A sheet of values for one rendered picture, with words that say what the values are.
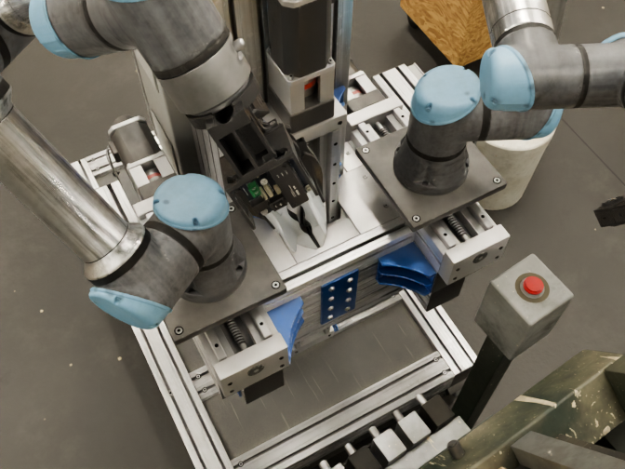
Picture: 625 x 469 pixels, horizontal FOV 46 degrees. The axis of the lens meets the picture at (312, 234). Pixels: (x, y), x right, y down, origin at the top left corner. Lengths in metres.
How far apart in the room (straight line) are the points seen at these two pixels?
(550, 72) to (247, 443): 1.47
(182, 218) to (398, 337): 1.19
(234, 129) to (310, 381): 1.57
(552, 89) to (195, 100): 0.44
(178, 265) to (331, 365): 1.09
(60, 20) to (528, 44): 0.51
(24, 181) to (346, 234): 0.69
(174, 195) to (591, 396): 0.86
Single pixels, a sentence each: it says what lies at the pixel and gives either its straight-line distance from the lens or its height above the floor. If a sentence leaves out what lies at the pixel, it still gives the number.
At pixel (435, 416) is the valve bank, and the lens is 1.56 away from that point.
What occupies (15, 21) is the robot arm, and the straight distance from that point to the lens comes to 1.04.
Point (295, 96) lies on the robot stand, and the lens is 1.20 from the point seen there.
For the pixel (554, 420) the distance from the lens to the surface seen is 1.47.
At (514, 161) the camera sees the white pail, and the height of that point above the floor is 0.30.
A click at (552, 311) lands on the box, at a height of 0.92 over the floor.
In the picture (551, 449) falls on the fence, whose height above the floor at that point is 0.98.
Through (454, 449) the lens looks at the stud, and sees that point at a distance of 1.42.
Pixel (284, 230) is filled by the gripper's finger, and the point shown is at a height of 1.60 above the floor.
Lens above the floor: 2.22
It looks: 58 degrees down
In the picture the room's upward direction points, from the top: straight up
